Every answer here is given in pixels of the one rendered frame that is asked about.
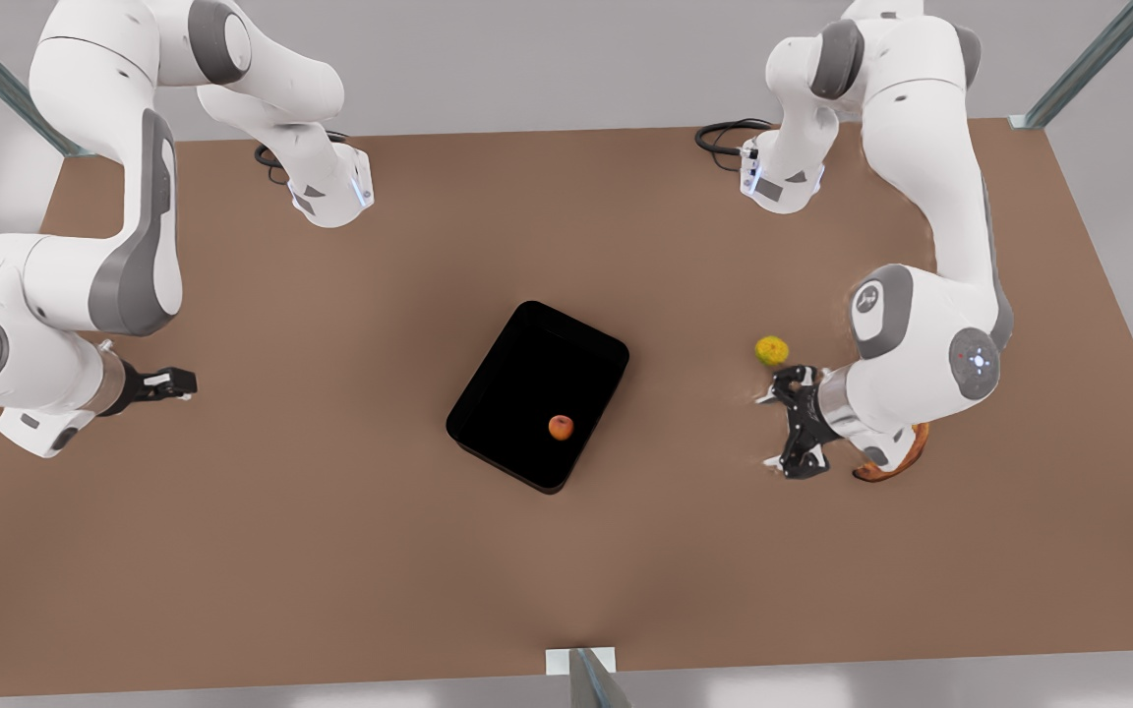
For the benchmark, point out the orange-brown curved fruit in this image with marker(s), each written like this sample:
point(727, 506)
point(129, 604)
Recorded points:
point(906, 458)

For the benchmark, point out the red apple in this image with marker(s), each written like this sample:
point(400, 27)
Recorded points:
point(561, 427)

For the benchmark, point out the yellow-green round fruit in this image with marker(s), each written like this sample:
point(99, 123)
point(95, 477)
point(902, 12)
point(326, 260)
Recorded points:
point(772, 350)

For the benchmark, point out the black storage box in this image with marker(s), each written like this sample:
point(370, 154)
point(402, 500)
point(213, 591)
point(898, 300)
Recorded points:
point(527, 383)

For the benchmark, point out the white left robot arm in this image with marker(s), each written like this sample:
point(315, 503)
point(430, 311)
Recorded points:
point(950, 187)

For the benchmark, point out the silver frame post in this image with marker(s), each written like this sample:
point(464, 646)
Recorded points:
point(1083, 64)
point(6, 84)
point(588, 678)

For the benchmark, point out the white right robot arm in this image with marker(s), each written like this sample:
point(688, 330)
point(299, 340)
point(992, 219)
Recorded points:
point(134, 236)

